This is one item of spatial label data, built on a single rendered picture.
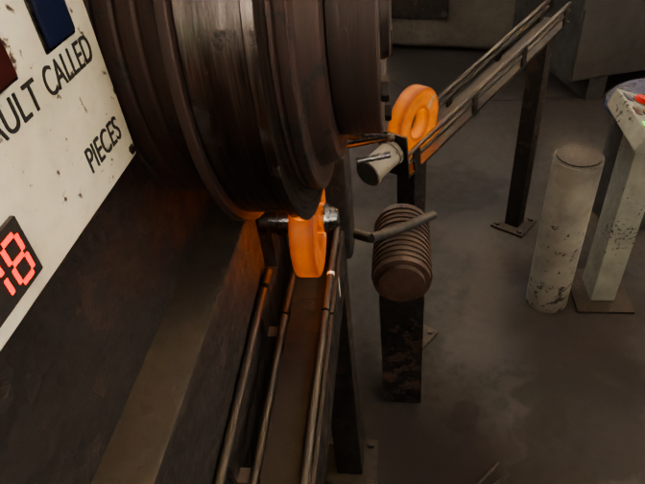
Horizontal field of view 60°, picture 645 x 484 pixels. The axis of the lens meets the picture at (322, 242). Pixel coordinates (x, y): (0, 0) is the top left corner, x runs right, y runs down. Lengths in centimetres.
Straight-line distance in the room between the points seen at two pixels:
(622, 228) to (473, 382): 58
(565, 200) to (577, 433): 58
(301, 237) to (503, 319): 114
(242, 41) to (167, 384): 32
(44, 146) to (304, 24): 22
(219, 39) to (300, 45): 8
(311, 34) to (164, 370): 34
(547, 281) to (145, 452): 138
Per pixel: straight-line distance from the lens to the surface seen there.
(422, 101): 124
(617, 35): 294
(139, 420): 56
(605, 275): 183
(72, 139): 45
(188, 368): 58
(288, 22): 47
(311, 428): 72
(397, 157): 120
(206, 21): 45
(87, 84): 48
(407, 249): 118
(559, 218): 159
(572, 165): 151
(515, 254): 201
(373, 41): 52
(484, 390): 162
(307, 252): 74
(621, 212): 168
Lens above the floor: 131
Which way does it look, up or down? 40 degrees down
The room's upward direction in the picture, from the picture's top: 7 degrees counter-clockwise
